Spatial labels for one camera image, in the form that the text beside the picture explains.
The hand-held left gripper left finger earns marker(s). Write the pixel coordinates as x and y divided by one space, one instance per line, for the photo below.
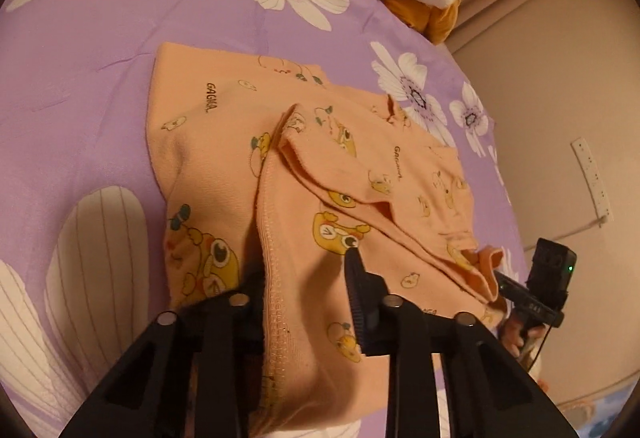
220 318

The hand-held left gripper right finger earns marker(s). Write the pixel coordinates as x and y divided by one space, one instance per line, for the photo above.
357 288

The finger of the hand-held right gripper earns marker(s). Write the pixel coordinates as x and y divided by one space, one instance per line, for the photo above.
511 285

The person's right hand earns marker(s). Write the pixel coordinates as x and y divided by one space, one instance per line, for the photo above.
512 340

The purple floral blanket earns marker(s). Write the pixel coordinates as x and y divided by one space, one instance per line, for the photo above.
100 92

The orange printed baby shirt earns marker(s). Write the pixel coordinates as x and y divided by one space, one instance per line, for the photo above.
300 198

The white wall outlet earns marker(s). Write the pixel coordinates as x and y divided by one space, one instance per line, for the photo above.
592 178

